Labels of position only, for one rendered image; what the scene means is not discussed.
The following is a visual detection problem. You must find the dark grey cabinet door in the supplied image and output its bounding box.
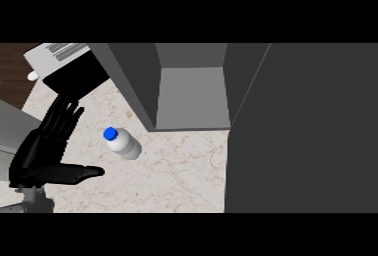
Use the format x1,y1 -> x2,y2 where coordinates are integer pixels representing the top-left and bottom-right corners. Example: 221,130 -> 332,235
222,42 -> 378,214

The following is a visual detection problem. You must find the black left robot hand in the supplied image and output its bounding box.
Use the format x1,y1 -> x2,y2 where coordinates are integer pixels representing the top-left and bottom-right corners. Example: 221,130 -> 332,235
7,94 -> 106,189

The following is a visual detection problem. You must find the white blue-capped water bottle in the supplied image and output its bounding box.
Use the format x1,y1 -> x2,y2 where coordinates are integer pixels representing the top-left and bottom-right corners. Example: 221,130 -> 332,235
101,126 -> 143,161

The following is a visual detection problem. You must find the grey open cabinet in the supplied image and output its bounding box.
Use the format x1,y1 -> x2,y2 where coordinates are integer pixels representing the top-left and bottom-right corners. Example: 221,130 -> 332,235
88,42 -> 273,132

